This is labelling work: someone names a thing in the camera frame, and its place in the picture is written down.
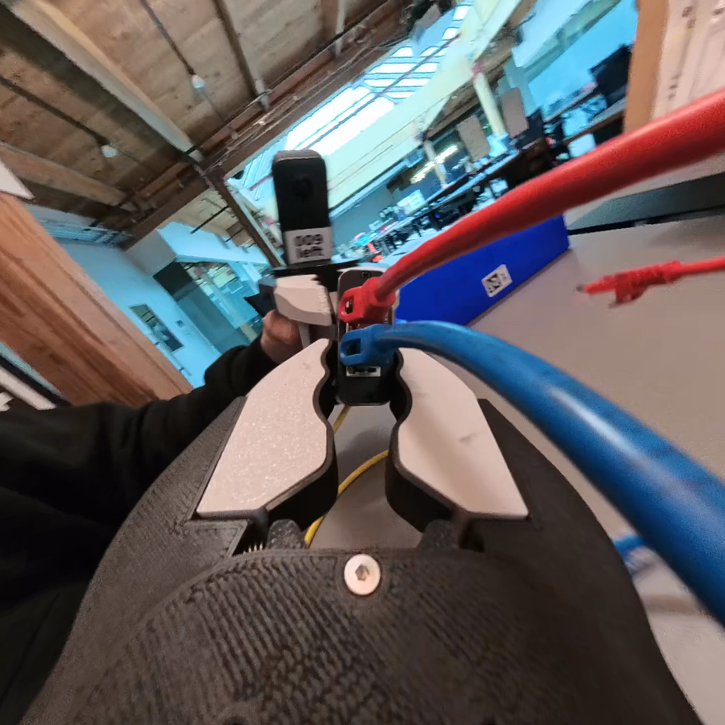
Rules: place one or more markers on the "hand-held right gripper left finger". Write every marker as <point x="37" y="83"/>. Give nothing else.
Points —
<point x="272" y="447"/>

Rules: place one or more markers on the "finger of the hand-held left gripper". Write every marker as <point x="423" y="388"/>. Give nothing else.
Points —
<point x="300" y="300"/>

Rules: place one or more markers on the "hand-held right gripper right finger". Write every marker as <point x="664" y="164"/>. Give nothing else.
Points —
<point x="459" y="447"/>

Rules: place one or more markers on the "black network splitter box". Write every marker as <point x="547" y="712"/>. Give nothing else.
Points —
<point x="362" y="391"/>

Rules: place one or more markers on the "blue plastic bin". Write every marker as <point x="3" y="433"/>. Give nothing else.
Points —
<point x="453" y="272"/>

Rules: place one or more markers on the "person's left forearm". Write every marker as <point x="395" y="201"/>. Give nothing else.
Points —
<point x="85" y="453"/>

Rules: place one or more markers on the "grey desk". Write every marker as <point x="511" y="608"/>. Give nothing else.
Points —
<point x="594" y="351"/>

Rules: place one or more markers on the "person's left hand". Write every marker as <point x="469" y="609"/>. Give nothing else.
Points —
<point x="280" y="340"/>

